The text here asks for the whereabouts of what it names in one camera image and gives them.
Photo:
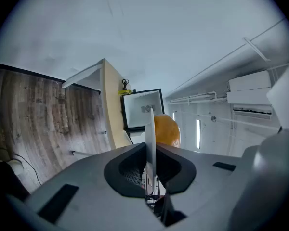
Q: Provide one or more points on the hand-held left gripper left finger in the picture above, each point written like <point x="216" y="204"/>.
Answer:
<point x="86" y="177"/>

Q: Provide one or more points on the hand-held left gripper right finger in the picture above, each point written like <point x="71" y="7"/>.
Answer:
<point x="207" y="189"/>

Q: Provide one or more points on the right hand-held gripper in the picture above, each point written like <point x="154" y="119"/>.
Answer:
<point x="274" y="177"/>

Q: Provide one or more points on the orange round object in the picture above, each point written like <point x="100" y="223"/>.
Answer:
<point x="167" y="131"/>

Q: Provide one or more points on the white ceiling pipe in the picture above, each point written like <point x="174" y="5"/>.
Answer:
<point x="195" y="98"/>
<point x="248" y="123"/>

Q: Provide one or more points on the round ceiling fixture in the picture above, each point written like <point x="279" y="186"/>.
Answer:
<point x="214" y="119"/>

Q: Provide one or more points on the light wooden desk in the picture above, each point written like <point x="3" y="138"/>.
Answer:
<point x="110" y="93"/>

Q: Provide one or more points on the white air conditioner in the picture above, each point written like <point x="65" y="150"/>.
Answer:
<point x="250" y="93"/>

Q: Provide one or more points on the yellow tool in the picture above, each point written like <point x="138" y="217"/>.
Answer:
<point x="124" y="92"/>

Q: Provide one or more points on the thin white ceiling conduit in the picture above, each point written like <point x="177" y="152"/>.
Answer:
<point x="231" y="53"/>

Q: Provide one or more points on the white ceiling bracket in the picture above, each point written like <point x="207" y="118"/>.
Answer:
<point x="255" y="48"/>

